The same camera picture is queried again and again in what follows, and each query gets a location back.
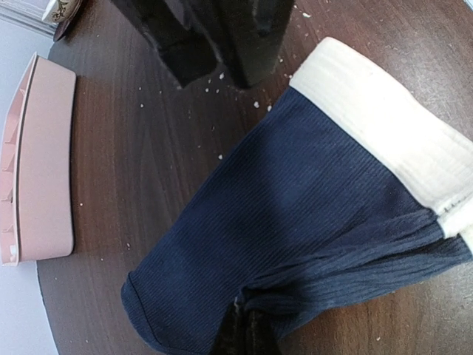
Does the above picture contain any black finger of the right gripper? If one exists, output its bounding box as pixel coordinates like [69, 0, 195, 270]
[112, 0, 217, 87]
[206, 1, 294, 89]

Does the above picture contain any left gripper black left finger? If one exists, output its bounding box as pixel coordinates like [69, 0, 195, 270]
[210, 302, 245, 355]

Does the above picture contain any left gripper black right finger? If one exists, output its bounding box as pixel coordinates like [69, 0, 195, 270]
[245, 311, 282, 355]

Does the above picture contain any pink divided organizer box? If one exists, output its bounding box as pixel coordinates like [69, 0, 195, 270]
[1, 54, 76, 266]

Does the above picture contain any navy and cream underwear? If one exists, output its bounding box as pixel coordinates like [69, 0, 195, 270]
[121, 37, 472, 354]

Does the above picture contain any red patterned saucer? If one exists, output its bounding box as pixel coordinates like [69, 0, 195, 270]
[53, 16, 77, 42]

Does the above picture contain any white ceramic bowl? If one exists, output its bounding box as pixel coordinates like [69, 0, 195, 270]
[41, 0, 81, 24]

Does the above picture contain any right aluminium corner post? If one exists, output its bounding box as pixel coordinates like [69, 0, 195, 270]
[1, 0, 56, 38]

